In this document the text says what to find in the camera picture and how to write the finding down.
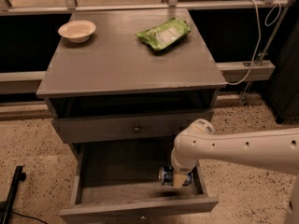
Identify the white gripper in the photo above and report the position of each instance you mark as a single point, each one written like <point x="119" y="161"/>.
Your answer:
<point x="183" y="166"/>

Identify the blue pepsi can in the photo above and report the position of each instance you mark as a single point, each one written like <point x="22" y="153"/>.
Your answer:
<point x="166" y="176"/>

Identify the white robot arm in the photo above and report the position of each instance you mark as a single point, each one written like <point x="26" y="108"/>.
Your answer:
<point x="276" y="150"/>

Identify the open grey middle drawer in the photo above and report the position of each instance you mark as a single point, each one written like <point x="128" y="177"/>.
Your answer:
<point x="118" y="180"/>

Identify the round top drawer knob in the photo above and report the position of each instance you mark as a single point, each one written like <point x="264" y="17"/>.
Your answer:
<point x="137" y="129"/>

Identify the grey wooden drawer cabinet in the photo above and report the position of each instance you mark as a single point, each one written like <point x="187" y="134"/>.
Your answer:
<point x="113" y="73"/>

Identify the green chip bag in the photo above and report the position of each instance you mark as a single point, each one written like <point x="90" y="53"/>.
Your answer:
<point x="164" y="35"/>

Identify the black stand on floor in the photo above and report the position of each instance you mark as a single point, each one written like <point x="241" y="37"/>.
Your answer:
<point x="7" y="204"/>

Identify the white ceramic bowl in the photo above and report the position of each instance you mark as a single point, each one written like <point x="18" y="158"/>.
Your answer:
<point x="77" y="31"/>

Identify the metal railing frame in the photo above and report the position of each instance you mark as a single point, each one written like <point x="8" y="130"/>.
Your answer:
<point x="137" y="2"/>

